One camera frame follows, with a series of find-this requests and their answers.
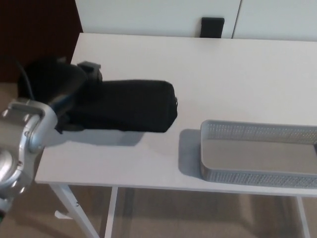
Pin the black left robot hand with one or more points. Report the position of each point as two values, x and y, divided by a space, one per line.
52 79

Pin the black fabric pencil case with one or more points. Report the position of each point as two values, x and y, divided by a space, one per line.
133 106

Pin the white cabinet with doors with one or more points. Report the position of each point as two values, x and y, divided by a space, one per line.
138 15

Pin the white table with metal legs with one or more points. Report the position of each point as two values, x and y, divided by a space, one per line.
198 74

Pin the grey perforated plastic basket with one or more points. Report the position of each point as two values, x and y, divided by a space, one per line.
247 179

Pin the white bracket on floor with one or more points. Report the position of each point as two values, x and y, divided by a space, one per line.
62 215

